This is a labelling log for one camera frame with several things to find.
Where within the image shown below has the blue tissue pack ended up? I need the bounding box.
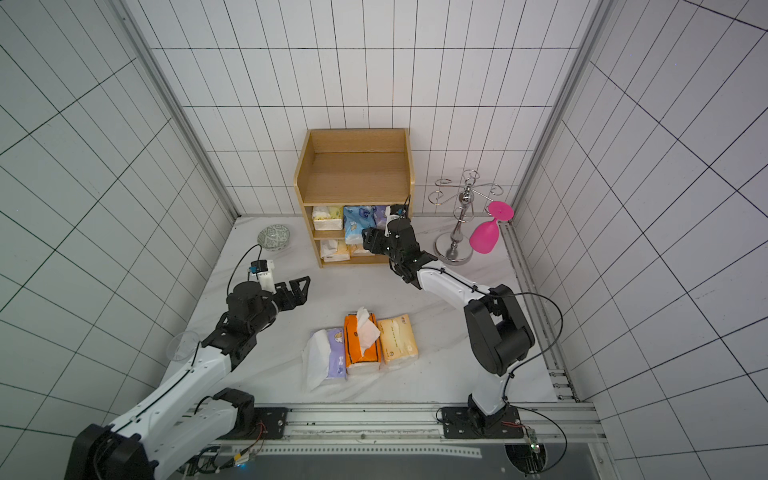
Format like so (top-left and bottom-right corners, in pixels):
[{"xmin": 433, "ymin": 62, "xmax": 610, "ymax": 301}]
[{"xmin": 343, "ymin": 206, "xmax": 376, "ymax": 245}]

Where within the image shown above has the purple white tissue pack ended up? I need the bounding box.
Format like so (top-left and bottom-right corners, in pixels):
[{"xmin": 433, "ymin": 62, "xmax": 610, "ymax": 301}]
[{"xmin": 302, "ymin": 328, "xmax": 347, "ymax": 392}]

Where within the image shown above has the orange tissue box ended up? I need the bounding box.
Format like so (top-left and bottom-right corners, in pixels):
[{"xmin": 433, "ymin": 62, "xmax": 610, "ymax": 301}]
[{"xmin": 343, "ymin": 307, "xmax": 382, "ymax": 376}]

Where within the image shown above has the white green tissue pack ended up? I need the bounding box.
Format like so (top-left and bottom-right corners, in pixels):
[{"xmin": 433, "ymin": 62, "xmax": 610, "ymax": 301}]
[{"xmin": 311, "ymin": 206, "xmax": 343, "ymax": 231}]

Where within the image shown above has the beige tissue pack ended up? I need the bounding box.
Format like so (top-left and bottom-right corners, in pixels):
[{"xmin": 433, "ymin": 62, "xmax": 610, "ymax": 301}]
[{"xmin": 377, "ymin": 314, "xmax": 419, "ymax": 369}]

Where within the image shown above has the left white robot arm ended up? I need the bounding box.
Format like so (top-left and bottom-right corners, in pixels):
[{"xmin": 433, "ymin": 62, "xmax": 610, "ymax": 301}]
[{"xmin": 65, "ymin": 277, "xmax": 311, "ymax": 479}]

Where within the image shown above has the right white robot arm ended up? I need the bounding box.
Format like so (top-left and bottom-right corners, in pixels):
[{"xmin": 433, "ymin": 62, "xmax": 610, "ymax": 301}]
[{"xmin": 301, "ymin": 218, "xmax": 536, "ymax": 438}]

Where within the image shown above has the purple tissue pack on shelf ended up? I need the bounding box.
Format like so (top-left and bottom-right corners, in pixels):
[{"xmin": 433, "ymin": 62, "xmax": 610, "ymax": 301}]
[{"xmin": 372, "ymin": 205, "xmax": 389, "ymax": 230}]

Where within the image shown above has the yellow tissue pack middle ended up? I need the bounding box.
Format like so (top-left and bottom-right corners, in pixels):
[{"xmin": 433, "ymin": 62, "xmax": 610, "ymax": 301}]
[{"xmin": 347, "ymin": 244, "xmax": 374, "ymax": 257}]

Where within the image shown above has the wooden three-tier shelf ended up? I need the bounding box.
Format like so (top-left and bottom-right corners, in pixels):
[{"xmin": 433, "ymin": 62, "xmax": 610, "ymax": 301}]
[{"xmin": 294, "ymin": 128, "xmax": 415, "ymax": 268}]

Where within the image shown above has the chrome glass holder stand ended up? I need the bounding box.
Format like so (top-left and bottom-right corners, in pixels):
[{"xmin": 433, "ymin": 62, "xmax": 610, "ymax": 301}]
[{"xmin": 428, "ymin": 169, "xmax": 504, "ymax": 266}]

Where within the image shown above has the pink plastic wine glass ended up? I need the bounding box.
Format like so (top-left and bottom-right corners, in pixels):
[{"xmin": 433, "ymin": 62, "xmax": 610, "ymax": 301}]
[{"xmin": 469, "ymin": 201, "xmax": 514, "ymax": 254}]

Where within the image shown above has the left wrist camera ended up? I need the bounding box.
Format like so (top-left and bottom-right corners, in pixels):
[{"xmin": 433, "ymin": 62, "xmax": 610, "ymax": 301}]
[{"xmin": 249, "ymin": 259, "xmax": 276, "ymax": 293}]

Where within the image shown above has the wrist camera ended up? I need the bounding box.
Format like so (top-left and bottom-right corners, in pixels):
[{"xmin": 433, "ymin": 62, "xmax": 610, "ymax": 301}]
[
  {"xmin": 249, "ymin": 259, "xmax": 276, "ymax": 293},
  {"xmin": 386, "ymin": 204, "xmax": 409, "ymax": 223}
]

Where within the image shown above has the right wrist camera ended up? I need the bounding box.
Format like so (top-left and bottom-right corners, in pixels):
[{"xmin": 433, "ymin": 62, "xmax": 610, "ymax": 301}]
[{"xmin": 386, "ymin": 204, "xmax": 409, "ymax": 223}]

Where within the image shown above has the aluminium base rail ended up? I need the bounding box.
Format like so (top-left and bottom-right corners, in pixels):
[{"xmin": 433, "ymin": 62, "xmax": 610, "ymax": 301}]
[{"xmin": 211, "ymin": 403, "xmax": 607, "ymax": 461}]

